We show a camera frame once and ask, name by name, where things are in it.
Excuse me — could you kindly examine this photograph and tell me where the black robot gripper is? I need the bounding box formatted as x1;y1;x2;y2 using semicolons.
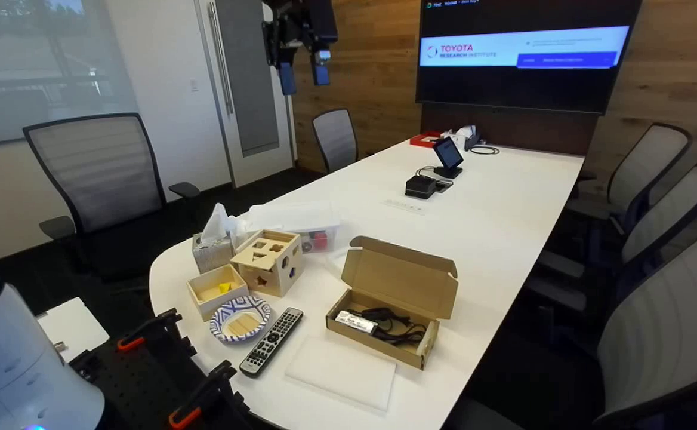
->
262;0;341;99

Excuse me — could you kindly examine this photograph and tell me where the light yellow wooden block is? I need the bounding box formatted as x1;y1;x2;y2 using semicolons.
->
228;310;261;337

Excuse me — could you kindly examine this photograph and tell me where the small black box device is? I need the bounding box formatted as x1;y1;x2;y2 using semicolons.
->
403;172;441;202

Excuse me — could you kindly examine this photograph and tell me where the open cardboard box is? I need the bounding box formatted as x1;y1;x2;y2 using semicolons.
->
322;235;462;374

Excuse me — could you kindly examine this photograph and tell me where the small open wooden box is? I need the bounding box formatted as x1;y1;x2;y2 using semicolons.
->
187;264;251;323

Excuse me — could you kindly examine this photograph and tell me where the blue white paper bowl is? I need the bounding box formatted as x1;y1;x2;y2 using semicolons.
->
208;292;278;347

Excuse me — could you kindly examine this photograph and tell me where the white door with window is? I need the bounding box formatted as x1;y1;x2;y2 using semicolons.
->
193;0;297;191

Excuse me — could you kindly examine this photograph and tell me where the grey mesh office chair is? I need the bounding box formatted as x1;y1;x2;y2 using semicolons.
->
311;107;360;174
23;110;206;282
525;162;697;320
576;119;695;235
441;229;697;430

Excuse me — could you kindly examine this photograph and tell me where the red tray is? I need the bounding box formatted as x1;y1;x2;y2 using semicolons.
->
408;132;444;150

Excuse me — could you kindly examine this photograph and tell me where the black tablet on stand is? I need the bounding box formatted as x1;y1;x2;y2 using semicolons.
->
430;135;469;182

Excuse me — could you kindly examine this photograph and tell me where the wooden shape sorter cube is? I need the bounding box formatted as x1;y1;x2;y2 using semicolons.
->
229;227;305;299

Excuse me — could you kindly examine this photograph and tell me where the yellow toy block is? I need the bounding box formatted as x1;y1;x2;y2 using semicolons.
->
197;277;237;304

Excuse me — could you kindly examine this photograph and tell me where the small white adapter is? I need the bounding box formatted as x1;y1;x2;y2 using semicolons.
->
332;308;381;337

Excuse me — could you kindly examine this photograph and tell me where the black remote control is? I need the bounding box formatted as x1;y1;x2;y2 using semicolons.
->
237;307;305;381

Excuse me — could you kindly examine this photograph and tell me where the white flat foam sheet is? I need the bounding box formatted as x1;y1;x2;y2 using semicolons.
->
285;332;402;413

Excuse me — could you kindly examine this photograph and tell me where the white paper sheet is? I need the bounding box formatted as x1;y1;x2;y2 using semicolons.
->
37;296;112;366

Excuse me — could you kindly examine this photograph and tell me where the grey looped cable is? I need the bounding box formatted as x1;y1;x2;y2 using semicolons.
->
469;138;504;157

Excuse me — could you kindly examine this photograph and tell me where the wall mounted tv screen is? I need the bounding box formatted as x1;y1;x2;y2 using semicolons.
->
415;0;644;118

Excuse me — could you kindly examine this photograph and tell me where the glass wall whiteboard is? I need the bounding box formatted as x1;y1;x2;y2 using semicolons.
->
0;0;142;150

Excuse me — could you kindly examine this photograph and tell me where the black coiled cable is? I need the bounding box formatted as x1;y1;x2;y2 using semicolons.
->
360;307;430;350

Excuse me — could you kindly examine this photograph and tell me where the black clamp orange handle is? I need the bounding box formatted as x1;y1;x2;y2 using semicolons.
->
166;359;247;430
114;307;200;377

